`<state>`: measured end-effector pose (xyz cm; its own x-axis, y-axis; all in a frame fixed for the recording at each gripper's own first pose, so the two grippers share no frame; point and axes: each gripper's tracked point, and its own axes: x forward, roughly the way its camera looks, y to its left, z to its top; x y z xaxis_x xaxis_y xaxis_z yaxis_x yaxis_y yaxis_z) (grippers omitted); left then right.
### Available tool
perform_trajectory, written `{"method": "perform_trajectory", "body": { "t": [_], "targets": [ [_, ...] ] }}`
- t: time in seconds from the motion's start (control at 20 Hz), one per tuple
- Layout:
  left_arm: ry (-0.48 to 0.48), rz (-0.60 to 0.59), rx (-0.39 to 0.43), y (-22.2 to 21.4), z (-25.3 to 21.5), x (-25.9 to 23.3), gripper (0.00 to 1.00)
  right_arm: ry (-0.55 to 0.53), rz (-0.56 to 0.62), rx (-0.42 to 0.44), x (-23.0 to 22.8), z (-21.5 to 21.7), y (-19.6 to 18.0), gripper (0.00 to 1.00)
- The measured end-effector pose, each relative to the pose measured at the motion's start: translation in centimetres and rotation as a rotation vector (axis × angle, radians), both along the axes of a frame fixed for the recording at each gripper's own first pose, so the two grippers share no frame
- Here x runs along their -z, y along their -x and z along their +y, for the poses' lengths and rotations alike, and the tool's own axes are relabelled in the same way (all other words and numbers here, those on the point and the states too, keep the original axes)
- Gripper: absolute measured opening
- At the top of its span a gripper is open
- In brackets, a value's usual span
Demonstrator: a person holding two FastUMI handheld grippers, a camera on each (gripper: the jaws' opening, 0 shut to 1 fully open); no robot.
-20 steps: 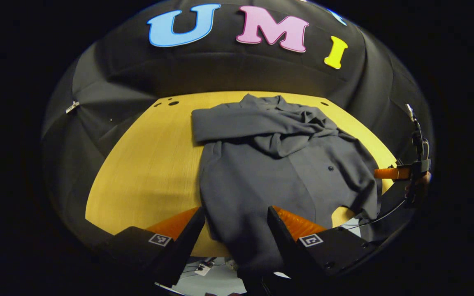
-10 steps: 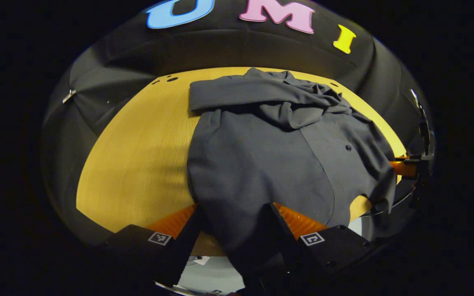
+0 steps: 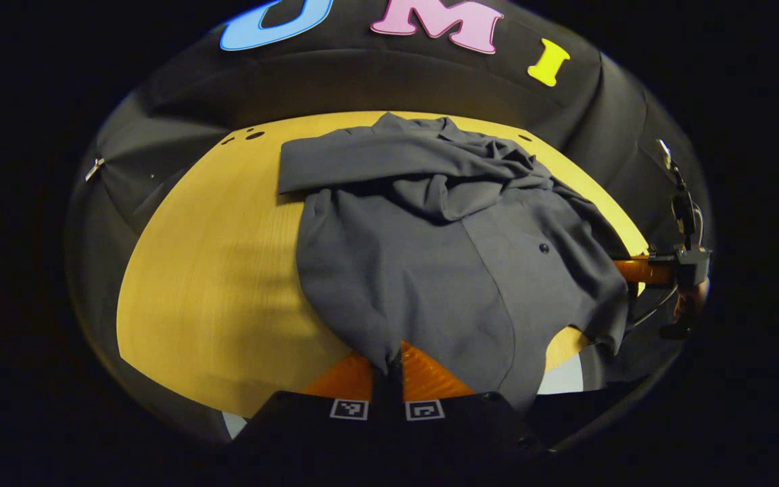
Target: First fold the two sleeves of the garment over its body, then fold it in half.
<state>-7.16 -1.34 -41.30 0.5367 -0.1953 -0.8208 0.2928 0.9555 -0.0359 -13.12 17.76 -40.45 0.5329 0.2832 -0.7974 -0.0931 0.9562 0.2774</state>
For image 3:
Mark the grey button shirt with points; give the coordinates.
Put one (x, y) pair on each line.
(430, 270)

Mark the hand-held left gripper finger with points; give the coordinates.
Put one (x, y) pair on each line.
(379, 412)
(396, 412)

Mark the black backdrop cloth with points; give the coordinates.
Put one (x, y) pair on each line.
(159, 135)

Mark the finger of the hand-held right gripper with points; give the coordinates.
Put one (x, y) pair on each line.
(643, 272)

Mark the silver binder clip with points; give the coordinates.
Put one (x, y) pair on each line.
(95, 169)

